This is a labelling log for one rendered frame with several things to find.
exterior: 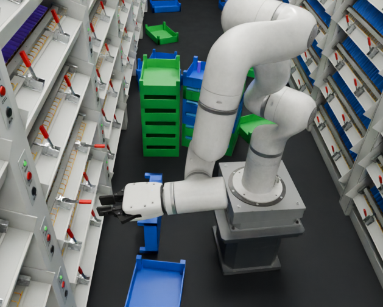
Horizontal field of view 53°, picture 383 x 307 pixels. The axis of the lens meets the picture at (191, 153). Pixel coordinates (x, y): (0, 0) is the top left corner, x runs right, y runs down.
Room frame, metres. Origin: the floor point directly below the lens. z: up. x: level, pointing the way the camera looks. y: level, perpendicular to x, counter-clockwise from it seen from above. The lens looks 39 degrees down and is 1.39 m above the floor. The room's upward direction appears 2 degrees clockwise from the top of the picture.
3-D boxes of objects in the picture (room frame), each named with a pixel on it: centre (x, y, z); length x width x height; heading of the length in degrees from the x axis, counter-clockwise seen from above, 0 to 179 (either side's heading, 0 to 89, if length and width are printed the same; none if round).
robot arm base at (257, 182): (1.07, -0.26, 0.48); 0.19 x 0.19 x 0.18
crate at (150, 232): (1.17, 0.17, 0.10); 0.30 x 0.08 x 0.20; 1
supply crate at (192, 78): (1.84, -0.11, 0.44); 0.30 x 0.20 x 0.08; 74
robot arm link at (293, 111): (1.05, -0.29, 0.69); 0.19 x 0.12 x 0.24; 56
